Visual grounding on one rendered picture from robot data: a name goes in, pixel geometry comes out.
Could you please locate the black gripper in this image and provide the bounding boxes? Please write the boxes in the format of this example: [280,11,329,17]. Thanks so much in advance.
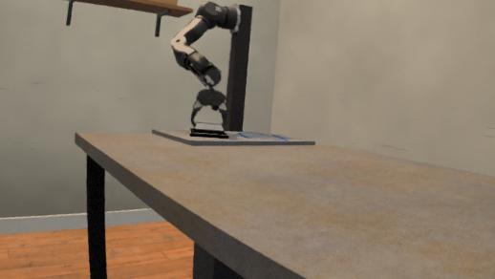
[191,86,227,129]

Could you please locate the black rectangular panel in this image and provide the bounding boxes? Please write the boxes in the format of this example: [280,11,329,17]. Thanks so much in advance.
[189,128,228,139]

